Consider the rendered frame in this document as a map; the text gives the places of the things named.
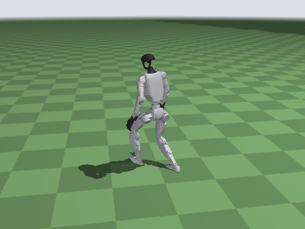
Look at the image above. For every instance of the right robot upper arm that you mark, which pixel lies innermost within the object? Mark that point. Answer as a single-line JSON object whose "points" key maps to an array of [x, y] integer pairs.
{"points": [[165, 83]]}

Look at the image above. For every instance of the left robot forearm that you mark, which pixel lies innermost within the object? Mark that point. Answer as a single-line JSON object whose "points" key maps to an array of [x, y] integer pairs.
{"points": [[137, 108]]}

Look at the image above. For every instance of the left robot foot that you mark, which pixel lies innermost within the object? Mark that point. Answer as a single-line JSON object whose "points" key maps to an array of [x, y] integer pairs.
{"points": [[134, 160]]}

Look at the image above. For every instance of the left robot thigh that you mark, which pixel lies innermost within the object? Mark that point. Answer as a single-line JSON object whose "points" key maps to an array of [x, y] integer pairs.
{"points": [[143, 118]]}

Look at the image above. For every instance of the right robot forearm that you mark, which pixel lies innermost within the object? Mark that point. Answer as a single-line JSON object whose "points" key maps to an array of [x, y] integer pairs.
{"points": [[164, 98]]}

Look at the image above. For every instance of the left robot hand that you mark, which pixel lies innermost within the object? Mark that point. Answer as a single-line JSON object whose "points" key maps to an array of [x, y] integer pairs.
{"points": [[130, 122]]}

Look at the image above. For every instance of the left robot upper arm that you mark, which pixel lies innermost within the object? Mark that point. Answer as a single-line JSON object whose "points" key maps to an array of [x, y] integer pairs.
{"points": [[140, 88]]}

